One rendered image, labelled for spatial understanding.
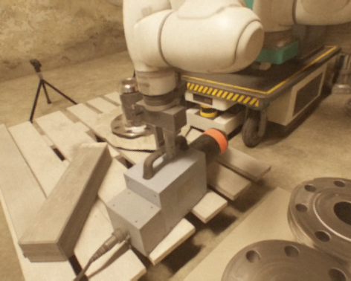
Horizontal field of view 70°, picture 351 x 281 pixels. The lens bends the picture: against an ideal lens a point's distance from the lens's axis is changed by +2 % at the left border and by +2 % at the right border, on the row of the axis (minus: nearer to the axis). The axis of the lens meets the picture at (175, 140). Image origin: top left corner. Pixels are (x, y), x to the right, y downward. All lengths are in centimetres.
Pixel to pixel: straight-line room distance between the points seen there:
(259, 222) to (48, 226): 66
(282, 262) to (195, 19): 48
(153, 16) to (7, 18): 285
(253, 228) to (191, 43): 68
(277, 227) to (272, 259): 38
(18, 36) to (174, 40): 293
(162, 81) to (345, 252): 51
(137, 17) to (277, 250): 54
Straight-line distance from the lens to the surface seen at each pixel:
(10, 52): 332
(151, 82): 56
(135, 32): 53
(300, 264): 60
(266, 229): 94
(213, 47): 42
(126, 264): 72
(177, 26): 46
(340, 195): 75
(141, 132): 111
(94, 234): 81
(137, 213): 66
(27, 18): 333
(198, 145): 81
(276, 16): 112
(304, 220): 67
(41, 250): 77
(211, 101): 124
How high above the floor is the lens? 74
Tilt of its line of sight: 32 degrees down
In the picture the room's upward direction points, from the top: 6 degrees counter-clockwise
